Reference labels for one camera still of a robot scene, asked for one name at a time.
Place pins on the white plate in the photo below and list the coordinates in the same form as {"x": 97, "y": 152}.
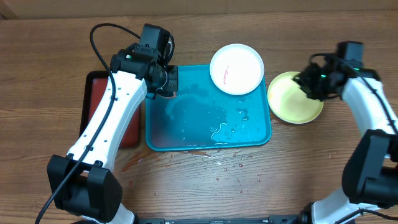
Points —
{"x": 236, "y": 69}

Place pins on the teal plastic tray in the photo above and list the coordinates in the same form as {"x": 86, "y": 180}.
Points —
{"x": 202, "y": 116}

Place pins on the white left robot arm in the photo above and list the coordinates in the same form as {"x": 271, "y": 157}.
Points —
{"x": 82, "y": 182}

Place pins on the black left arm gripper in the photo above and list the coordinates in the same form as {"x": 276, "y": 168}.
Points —
{"x": 174, "y": 84}

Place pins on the yellow plate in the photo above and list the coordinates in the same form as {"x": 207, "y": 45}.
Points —
{"x": 289, "y": 103}

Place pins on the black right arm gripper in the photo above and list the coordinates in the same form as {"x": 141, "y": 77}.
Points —
{"x": 306, "y": 81}

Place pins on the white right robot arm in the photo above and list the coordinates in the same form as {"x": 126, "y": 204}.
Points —
{"x": 367, "y": 186}

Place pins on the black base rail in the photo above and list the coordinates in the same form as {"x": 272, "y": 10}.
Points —
{"x": 272, "y": 219}

